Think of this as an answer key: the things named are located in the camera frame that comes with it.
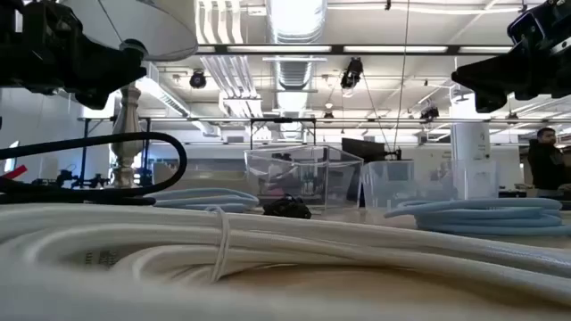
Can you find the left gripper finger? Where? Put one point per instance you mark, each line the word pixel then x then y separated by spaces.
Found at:
pixel 107 67
pixel 96 99

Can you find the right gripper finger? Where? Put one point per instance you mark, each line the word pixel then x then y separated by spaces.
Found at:
pixel 490 101
pixel 490 73

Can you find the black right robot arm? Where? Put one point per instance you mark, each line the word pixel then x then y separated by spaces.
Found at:
pixel 563 9

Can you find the turned lamp stand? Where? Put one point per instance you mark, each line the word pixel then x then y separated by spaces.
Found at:
pixel 127 134

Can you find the white lamp shade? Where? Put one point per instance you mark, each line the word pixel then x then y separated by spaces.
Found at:
pixel 147 27

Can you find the person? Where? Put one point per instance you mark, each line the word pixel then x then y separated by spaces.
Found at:
pixel 546 165

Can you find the round black ceiling fixture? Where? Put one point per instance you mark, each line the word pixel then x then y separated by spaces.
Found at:
pixel 197 79

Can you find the red tape strip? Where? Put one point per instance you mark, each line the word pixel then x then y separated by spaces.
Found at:
pixel 13 172

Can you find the frosted plastic bin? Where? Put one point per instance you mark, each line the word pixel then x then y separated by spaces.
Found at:
pixel 201 178

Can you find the black monitor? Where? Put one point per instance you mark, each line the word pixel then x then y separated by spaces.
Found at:
pixel 361 149

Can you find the black overhead bar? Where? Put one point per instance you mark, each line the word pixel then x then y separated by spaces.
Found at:
pixel 336 49

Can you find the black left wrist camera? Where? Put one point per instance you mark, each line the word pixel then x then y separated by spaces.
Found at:
pixel 44 22

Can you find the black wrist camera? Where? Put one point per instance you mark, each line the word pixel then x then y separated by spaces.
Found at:
pixel 44 22
pixel 528 27

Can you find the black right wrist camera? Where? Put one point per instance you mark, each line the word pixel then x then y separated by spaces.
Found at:
pixel 528 27

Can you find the black hanging camera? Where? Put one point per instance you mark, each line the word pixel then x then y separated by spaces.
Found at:
pixel 429 112

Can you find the black overhead camera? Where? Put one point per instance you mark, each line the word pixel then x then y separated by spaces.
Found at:
pixel 352 73

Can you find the silver ceiling duct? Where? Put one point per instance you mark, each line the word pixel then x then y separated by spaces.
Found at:
pixel 294 27

